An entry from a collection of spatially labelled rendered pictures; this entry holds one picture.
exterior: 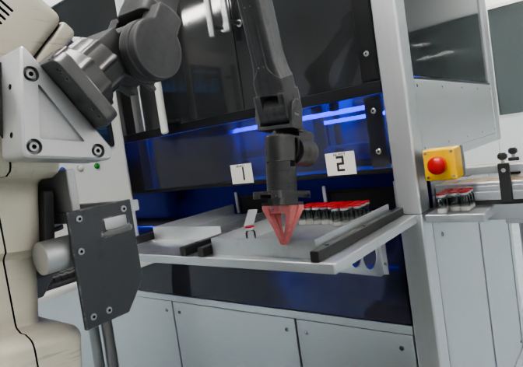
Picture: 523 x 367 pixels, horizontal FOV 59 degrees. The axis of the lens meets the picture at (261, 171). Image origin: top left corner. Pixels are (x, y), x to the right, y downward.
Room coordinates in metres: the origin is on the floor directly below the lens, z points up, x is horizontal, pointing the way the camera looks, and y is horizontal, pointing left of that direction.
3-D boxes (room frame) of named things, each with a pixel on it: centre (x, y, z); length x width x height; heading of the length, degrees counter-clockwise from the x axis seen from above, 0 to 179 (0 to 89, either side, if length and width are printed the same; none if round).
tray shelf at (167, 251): (1.17, 0.03, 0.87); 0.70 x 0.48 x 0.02; 52
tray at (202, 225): (1.33, 0.12, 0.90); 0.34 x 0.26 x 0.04; 142
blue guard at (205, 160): (1.71, 0.45, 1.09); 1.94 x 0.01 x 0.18; 52
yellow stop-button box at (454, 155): (1.06, -0.42, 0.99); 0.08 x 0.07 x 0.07; 142
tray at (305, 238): (1.03, -0.08, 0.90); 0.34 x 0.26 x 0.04; 142
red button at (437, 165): (1.02, -0.39, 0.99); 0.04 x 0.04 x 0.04; 52
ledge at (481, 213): (1.08, -0.46, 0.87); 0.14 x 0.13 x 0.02; 142
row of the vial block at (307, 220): (1.11, -0.15, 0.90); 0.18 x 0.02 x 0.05; 52
